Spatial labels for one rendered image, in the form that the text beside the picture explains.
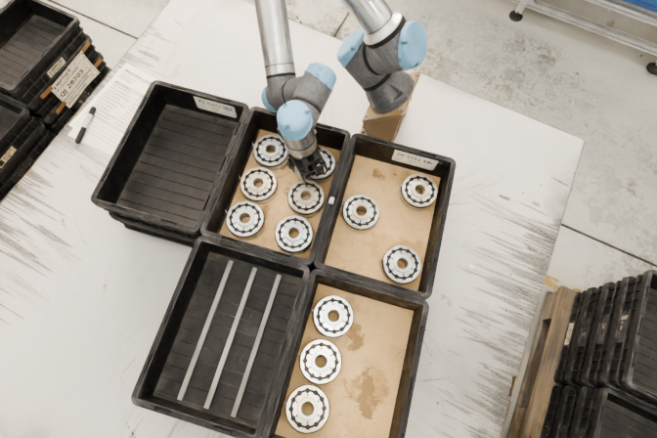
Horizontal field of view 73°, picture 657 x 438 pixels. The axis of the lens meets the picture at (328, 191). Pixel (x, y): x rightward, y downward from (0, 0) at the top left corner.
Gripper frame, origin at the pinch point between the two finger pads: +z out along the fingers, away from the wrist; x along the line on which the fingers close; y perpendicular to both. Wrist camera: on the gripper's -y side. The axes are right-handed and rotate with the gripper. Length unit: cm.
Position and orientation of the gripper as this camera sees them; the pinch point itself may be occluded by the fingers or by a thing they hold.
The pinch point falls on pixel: (307, 167)
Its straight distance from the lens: 128.0
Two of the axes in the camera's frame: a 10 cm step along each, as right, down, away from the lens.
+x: 8.7, -4.9, 1.0
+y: 4.9, 8.1, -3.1
